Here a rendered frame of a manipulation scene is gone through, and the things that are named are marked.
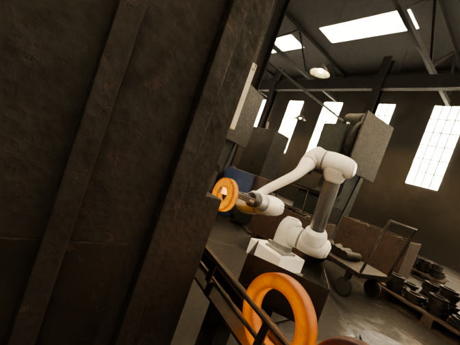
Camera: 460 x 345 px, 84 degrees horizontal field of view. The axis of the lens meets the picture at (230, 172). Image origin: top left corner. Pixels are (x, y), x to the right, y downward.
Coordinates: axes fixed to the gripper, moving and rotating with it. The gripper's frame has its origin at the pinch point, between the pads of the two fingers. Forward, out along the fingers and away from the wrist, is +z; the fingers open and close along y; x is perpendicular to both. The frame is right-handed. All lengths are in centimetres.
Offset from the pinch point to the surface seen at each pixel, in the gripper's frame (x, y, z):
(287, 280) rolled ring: -7, -60, 26
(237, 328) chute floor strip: -25, -52, 25
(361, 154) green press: 144, 177, -463
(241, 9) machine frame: 44, -39, 48
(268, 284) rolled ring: -11, -56, 26
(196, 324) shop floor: -83, 17, -32
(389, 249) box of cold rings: -12, 38, -372
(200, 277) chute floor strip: -23.0, -33.4, 24.8
